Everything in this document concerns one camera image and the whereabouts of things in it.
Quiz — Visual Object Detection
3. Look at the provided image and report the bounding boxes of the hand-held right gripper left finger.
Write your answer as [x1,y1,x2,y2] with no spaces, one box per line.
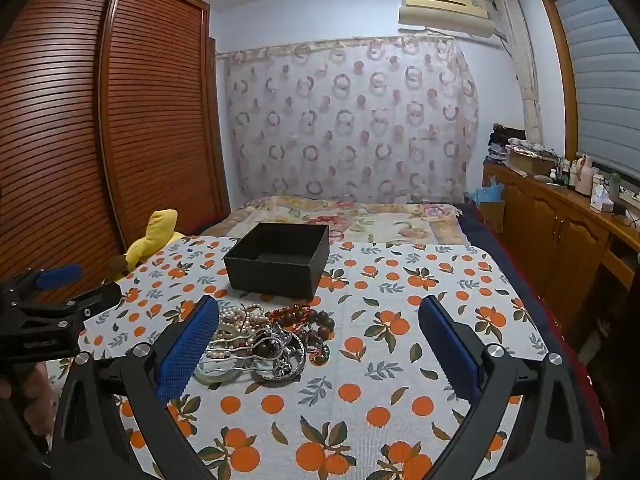
[50,295,221,480]

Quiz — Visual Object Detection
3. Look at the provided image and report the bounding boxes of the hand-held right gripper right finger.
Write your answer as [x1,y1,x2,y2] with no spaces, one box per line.
[417,296,586,480]

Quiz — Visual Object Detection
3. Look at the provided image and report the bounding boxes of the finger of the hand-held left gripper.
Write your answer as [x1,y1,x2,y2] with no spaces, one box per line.
[64,282,124,319]
[31,264,83,292]

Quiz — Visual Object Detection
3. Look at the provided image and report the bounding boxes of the white pearl necklace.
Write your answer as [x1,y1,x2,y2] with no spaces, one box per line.
[207,302,268,361]

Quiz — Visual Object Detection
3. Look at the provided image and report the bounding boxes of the silver metal bangle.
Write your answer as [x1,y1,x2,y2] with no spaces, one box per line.
[250,332,308,382]

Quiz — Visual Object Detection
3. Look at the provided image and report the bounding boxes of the black square box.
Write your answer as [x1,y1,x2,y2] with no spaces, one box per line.
[223,222,330,301]

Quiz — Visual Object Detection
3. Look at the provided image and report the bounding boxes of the large brown wooden bead bracelet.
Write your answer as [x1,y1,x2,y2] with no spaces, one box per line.
[295,309,337,348]

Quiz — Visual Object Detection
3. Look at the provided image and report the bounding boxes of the person's left hand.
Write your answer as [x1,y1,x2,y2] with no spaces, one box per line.
[0,359,57,436]

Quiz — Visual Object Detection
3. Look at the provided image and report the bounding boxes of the orange fruit print tablecloth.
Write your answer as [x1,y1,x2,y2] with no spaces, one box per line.
[45,235,556,480]

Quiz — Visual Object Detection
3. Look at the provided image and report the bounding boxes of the yellow plush toy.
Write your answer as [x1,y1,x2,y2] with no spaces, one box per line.
[124,209,184,272]

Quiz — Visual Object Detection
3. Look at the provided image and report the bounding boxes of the dark blue blanket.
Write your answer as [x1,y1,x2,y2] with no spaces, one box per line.
[454,202,612,453]

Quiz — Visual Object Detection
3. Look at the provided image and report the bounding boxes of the wooden slatted wardrobe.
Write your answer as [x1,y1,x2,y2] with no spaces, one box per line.
[0,0,232,307]

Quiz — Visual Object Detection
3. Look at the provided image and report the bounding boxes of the wooden sideboard cabinet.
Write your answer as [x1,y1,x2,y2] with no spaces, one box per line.
[481,159,640,313]

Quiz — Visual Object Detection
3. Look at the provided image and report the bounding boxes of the floral bedspread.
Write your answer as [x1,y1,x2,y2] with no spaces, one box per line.
[200,195,472,249]

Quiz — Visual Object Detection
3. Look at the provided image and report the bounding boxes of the blue plastic bag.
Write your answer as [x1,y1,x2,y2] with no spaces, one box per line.
[469,182,507,207]

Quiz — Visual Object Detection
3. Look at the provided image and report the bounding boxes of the cardboard box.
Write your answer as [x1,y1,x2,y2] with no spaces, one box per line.
[505,144,557,177]

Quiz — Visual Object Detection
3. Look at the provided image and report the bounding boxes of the white tissue box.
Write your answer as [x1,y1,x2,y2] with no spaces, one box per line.
[589,184,615,213]

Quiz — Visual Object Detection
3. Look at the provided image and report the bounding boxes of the stack of folded clothes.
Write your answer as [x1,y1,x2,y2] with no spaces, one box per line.
[486,122,527,164]

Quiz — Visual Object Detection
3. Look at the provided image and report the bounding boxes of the pink bottle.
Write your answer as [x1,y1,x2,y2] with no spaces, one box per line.
[574,154,595,196]

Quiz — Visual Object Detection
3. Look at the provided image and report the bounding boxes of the beige tied curtain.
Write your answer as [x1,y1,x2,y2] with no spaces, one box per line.
[494,0,544,147]

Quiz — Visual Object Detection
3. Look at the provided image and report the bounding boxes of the grey window blind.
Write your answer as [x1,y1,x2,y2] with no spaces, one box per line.
[552,0,640,182]

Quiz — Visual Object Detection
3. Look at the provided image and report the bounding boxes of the ring pattern sheer curtain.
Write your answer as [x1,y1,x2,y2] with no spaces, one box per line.
[217,35,482,206]

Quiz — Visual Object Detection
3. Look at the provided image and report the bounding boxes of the beige wall air conditioner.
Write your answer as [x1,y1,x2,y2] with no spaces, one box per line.
[398,0,494,39]

